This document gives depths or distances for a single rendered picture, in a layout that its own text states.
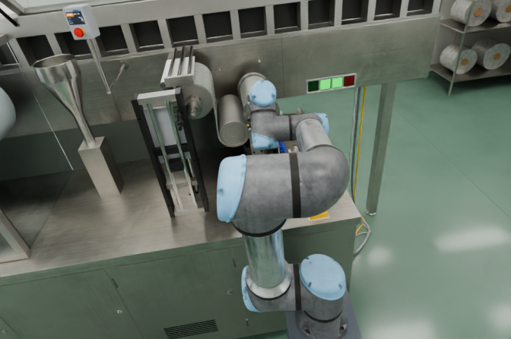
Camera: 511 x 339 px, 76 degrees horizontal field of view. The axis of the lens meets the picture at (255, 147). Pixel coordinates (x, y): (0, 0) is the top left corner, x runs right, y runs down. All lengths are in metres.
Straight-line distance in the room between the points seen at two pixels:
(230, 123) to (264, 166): 0.77
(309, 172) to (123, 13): 1.17
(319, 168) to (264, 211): 0.12
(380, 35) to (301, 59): 0.38
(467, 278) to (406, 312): 0.47
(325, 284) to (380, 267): 1.48
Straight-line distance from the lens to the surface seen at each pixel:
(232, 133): 1.34
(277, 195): 0.54
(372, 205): 2.57
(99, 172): 1.58
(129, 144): 1.79
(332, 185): 0.56
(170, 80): 1.21
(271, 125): 0.93
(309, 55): 1.61
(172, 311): 1.72
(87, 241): 1.50
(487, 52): 4.68
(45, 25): 1.65
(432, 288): 2.36
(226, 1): 1.50
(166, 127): 1.21
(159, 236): 1.39
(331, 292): 0.89
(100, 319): 1.79
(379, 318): 2.17
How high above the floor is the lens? 1.87
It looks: 34 degrees down
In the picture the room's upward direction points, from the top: 7 degrees counter-clockwise
